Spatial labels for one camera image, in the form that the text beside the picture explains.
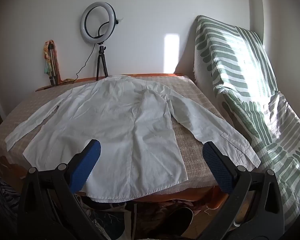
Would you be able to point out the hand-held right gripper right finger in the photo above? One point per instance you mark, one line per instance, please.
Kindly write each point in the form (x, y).
(218, 167)

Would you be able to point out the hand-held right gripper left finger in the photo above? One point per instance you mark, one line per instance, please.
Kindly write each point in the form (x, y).
(88, 165)

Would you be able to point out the white long-sleeved shirt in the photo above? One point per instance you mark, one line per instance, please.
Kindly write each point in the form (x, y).
(115, 120)

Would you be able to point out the orange floral bedsheet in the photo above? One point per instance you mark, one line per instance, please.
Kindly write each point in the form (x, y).
(190, 196)

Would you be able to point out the dark patterned cloth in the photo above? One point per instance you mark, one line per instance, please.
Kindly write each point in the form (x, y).
(107, 220)

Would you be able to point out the dark shoe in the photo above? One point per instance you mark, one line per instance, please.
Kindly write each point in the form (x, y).
(177, 220)

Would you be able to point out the beige checked blanket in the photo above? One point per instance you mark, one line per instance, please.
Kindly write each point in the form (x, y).
(195, 97)

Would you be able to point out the green white striped covered chair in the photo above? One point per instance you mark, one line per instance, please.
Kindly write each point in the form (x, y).
(240, 67)

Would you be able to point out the folded metal tripod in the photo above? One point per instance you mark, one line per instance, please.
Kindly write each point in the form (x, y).
(53, 65)

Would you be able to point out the folded tripod with colourful cloth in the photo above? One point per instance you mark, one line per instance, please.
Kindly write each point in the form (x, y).
(47, 67)

